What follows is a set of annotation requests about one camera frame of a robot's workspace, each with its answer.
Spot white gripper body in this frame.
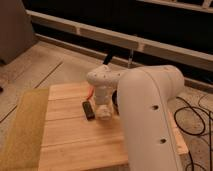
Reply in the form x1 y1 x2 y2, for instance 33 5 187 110
94 96 112 120

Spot grey cabinet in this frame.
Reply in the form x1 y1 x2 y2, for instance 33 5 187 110
0 0 37 64

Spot white shelf rail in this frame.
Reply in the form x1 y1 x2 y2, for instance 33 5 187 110
27 10 213 72

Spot black cables on floor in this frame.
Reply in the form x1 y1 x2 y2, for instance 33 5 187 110
173 94 213 171

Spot orange handled tool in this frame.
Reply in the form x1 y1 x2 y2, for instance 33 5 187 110
86 85 94 100

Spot yellow-green mat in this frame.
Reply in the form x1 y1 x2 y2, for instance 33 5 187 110
0 89 49 171

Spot black rectangular device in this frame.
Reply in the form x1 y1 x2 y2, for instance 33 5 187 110
82 101 95 120

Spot dark ceramic bowl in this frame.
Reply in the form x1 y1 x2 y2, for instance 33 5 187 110
112 91 119 115

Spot wooden table board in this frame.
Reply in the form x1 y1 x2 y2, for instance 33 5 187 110
38 83 188 171

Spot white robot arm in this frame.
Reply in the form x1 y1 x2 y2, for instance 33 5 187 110
87 65 184 171

